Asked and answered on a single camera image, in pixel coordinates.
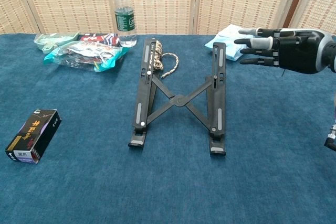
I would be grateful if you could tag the black folding metal stand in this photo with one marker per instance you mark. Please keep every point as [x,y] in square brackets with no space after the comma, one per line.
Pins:
[178,100]

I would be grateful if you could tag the pale green plastic dustpan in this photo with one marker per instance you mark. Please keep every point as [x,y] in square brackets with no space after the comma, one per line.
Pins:
[52,41]

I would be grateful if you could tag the red black printed packet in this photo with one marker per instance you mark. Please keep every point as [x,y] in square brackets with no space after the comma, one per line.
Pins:
[101,37]

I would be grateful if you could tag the woven bamboo folding screen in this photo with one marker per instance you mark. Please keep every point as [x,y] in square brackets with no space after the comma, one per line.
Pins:
[168,1]

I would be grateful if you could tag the blue felt table cover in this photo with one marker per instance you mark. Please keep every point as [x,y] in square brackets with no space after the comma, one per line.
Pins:
[78,195]

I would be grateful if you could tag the teal clear snack bag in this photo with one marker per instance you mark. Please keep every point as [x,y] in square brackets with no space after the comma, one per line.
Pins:
[78,56]

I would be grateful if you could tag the clear plastic water bottle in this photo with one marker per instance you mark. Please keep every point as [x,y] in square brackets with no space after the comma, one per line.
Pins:
[125,22]

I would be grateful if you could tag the black box with gold print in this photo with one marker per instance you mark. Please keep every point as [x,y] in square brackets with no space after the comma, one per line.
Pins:
[34,134]

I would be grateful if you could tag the light blue wet wipes pack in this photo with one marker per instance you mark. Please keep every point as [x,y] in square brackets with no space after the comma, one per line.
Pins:
[225,40]

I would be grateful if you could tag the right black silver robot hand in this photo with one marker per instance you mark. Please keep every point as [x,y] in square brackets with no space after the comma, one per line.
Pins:
[296,51]

